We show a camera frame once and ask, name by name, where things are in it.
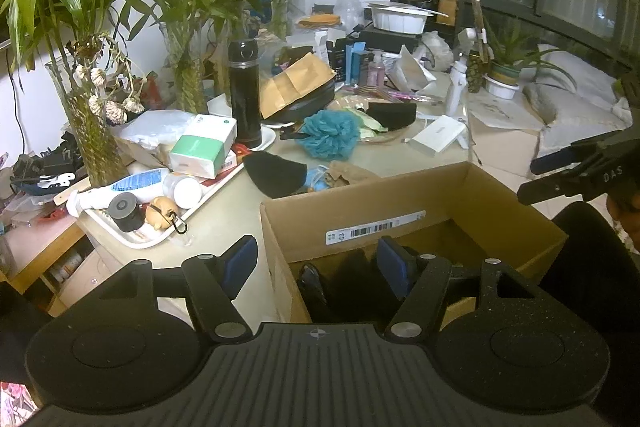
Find black tall carton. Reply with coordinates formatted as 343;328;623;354
327;39;349;83

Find pink bottle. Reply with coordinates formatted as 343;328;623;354
368;51;387;88

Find wooden paddle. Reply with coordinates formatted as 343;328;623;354
52;176;92;206

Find black thermos bottle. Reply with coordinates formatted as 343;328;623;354
228;39;264;150

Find white handheld gimbal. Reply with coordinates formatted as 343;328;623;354
442;26;489;118

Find white flat box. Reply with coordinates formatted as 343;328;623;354
409;114;469;156

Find person's black clothing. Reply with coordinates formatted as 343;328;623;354
538;200;640;411

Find white tray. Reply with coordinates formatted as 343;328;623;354
77;126;277;251

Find ribbed glass vase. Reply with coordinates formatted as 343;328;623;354
44;51;132;188
158;21;207;114

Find dried white flowers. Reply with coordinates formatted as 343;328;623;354
74;34;149;126

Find black cloth mask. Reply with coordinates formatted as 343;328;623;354
242;150;309;200

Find black foam block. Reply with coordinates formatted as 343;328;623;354
364;100;419;132

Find black device box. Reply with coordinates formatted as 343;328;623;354
357;26;424;54

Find grey blanket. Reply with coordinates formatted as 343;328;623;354
522;49;634;158

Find green white tissue packet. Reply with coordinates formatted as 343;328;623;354
349;109;390;142

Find brown cardboard box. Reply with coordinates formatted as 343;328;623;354
259;160;570;326

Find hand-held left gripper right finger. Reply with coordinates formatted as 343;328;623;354
375;235;544;343

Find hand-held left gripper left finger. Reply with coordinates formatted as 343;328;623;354
90;234;259;344

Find white round jar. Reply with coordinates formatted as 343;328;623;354
162;173;204;210

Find tan figure keychain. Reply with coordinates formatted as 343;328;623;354
144;195;191;236

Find pink striped packet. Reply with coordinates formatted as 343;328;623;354
384;89;447;104

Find black zip case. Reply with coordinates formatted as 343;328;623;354
262;74;337;126

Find yellow round mats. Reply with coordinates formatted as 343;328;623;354
297;13;344;30

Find black white sneaker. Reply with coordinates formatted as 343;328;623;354
9;131;89;196

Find blue face mask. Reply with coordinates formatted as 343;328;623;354
304;164;334;194

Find green tissue pack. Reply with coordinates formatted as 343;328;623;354
169;134;222;178

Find brown paper envelope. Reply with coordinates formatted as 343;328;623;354
259;54;335;120

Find white takeout bowl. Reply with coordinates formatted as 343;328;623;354
367;1;449;34

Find tan stocking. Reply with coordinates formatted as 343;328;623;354
324;160;382;188

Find blue tall carton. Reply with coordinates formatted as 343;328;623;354
344;42;371;86

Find clear plastic bag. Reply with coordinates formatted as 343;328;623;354
333;0;364;28

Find teal mesh bath loofah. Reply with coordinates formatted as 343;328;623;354
302;109;362;160

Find black cylinder speaker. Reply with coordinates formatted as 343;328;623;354
108;192;145;233

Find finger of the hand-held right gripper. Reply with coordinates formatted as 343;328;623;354
529;139;614;176
516;164;609;207

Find wooden cutlery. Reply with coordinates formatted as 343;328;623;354
357;84;397;101

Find printed colourful bag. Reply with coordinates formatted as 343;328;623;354
0;379;39;414

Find dark cloth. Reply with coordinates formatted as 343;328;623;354
0;279;62;384

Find white blue tube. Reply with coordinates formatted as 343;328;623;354
67;167;171;216

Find white folded paper bag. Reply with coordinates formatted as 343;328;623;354
387;44;439;94

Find white plastic bag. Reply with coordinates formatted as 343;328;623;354
117;110;201;144

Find potted aloe plant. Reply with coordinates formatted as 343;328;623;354
482;19;577;101

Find yellow patterned vase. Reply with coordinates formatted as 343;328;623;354
464;51;489;94

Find wooden side cabinet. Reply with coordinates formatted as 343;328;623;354
0;216;102;319

